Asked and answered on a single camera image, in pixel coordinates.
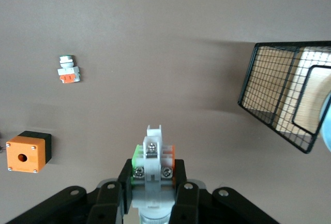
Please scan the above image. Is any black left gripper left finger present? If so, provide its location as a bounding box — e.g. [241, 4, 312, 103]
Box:
[86, 158, 134, 224]

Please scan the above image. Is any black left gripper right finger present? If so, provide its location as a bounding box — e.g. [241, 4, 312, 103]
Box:
[169, 159, 201, 224]

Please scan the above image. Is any small orange white connector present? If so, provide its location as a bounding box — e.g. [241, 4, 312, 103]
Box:
[131, 125, 176, 224]

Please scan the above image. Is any light blue round plate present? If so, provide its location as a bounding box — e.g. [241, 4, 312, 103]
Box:
[319, 89, 331, 154]

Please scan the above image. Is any orange button box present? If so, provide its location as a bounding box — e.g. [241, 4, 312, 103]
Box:
[6, 130, 52, 174]

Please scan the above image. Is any small orange grey connector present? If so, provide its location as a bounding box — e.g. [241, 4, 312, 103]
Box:
[57, 55, 83, 84]

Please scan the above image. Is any black wire basket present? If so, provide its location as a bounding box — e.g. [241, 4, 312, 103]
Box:
[237, 40, 331, 155]

